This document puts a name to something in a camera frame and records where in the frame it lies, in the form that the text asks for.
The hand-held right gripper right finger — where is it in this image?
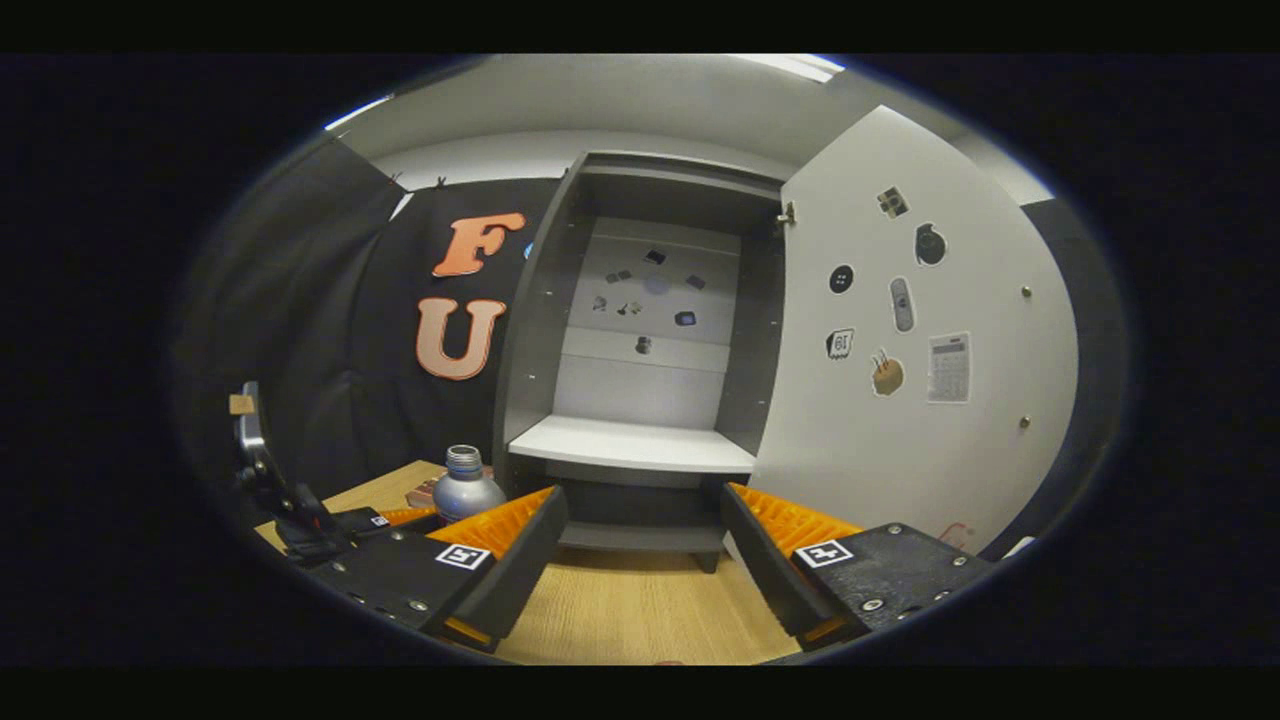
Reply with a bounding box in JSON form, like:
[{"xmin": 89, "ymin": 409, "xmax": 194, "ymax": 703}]
[{"xmin": 720, "ymin": 482, "xmax": 997, "ymax": 653}]

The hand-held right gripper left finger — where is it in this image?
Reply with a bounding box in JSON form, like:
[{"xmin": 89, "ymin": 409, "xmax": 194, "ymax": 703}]
[{"xmin": 308, "ymin": 485, "xmax": 571, "ymax": 653}]

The pink label metal bottle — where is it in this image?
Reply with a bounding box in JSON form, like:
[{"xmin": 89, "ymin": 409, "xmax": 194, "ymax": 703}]
[{"xmin": 432, "ymin": 444, "xmax": 507, "ymax": 524}]

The white cabinet door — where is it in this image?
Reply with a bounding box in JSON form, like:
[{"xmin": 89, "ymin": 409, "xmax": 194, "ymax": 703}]
[{"xmin": 748, "ymin": 104, "xmax": 1081, "ymax": 557}]

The grey cabinet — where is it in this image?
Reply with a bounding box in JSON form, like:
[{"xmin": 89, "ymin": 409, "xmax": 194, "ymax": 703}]
[{"xmin": 490, "ymin": 150, "xmax": 791, "ymax": 574}]

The white cabinet shelf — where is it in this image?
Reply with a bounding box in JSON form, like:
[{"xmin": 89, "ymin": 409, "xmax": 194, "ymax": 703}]
[{"xmin": 507, "ymin": 415, "xmax": 758, "ymax": 475}]

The black backdrop cloth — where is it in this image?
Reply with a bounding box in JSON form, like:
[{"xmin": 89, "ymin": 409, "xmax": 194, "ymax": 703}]
[{"xmin": 170, "ymin": 135, "xmax": 1129, "ymax": 561}]

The ceiling light panel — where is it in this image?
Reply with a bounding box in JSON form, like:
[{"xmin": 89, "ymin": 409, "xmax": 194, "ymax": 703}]
[{"xmin": 740, "ymin": 55, "xmax": 846, "ymax": 84}]

